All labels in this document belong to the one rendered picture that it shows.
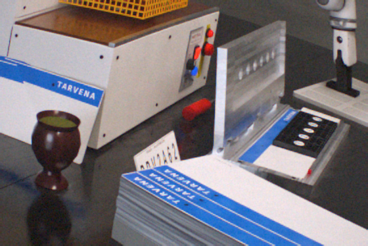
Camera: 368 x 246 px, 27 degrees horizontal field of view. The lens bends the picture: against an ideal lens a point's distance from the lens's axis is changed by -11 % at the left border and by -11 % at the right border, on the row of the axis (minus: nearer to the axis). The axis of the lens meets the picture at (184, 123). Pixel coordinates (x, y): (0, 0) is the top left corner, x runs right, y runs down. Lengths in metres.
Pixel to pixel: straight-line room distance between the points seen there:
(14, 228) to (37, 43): 0.45
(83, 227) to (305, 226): 0.32
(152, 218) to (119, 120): 0.44
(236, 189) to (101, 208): 0.22
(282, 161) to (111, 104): 0.33
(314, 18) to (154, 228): 2.97
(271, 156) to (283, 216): 0.45
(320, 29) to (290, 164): 2.50
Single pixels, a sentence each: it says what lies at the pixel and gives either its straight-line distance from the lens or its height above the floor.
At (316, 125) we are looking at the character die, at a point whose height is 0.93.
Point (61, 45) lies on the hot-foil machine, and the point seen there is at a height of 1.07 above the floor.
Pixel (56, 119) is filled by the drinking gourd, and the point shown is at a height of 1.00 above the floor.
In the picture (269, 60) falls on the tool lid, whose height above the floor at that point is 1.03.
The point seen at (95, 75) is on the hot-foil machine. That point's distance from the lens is 1.39.
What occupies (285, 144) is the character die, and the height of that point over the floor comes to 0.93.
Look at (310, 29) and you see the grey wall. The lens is 3.99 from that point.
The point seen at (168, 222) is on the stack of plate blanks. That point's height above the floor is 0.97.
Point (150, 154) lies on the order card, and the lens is 1.33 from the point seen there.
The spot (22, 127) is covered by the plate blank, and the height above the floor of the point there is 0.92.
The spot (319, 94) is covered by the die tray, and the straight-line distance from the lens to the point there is 2.07.
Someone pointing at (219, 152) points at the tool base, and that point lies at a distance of 1.46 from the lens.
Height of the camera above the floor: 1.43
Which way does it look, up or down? 19 degrees down
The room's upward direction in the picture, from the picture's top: 11 degrees clockwise
